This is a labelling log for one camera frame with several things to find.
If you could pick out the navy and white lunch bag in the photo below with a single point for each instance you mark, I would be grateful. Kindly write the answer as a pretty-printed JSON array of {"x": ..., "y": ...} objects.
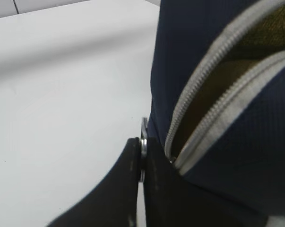
[{"x": 218, "y": 98}]

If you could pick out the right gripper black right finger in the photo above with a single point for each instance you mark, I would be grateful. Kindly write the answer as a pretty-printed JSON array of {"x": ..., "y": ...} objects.
[{"x": 171, "y": 201}]

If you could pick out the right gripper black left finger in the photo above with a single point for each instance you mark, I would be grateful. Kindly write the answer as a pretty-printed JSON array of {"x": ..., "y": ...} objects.
[{"x": 113, "y": 202}]

